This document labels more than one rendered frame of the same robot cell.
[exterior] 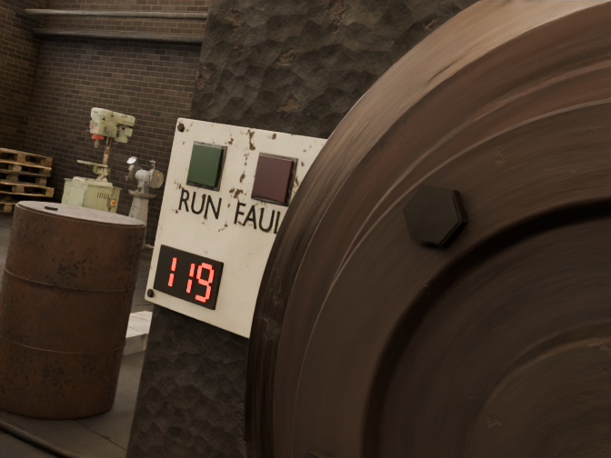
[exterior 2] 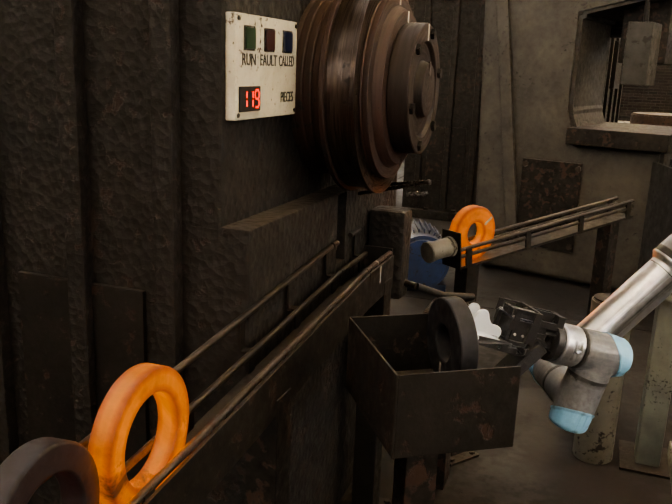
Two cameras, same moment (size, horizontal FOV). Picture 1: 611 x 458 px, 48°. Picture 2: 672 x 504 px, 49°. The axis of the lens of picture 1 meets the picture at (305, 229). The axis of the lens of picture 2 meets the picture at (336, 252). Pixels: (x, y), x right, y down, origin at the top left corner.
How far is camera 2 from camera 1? 1.65 m
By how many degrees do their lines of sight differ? 103
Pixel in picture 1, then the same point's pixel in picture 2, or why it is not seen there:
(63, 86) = not seen: outside the picture
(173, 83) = not seen: outside the picture
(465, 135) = (394, 29)
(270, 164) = (270, 33)
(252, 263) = (266, 82)
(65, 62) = not seen: outside the picture
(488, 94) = (385, 17)
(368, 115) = (365, 21)
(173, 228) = (241, 76)
